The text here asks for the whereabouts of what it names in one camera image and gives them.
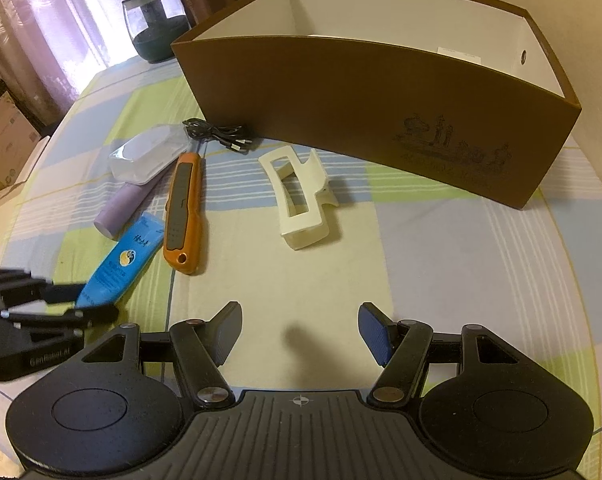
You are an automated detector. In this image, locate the blue cream tube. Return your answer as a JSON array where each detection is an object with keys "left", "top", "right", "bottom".
[{"left": 75, "top": 214, "right": 164, "bottom": 309}]

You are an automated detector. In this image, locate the orange utility knife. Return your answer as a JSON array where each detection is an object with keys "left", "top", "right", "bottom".
[{"left": 163, "top": 152, "right": 203, "bottom": 275}]

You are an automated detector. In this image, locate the white plastic hair claw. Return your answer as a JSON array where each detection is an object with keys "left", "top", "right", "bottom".
[{"left": 259, "top": 145, "right": 339, "bottom": 250}]

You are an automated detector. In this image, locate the clear plastic case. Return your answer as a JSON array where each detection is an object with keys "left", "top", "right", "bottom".
[{"left": 108, "top": 124, "right": 191, "bottom": 185}]

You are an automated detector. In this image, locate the purple cosmetic tube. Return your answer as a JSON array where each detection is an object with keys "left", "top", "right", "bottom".
[{"left": 94, "top": 169, "right": 169, "bottom": 240}]

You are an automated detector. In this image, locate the checkered tablecloth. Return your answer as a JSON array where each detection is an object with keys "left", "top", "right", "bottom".
[{"left": 0, "top": 58, "right": 602, "bottom": 479}]

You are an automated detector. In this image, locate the cardboard box on floor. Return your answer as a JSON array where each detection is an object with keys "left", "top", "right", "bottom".
[{"left": 0, "top": 92, "right": 42, "bottom": 191}]

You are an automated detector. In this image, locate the brown cardboard organizer box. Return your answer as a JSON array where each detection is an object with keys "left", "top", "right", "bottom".
[{"left": 172, "top": 0, "right": 581, "bottom": 208}]

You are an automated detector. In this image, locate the sheer pink curtain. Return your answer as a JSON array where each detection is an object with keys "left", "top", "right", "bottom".
[{"left": 0, "top": 0, "right": 136, "bottom": 125}]

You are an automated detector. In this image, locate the dark glass humidifier jar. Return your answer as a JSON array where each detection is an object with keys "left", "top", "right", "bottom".
[{"left": 122, "top": 0, "right": 190, "bottom": 64}]

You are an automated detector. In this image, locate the black usb cable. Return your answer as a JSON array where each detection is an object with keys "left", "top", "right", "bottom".
[{"left": 181, "top": 117, "right": 259, "bottom": 155}]

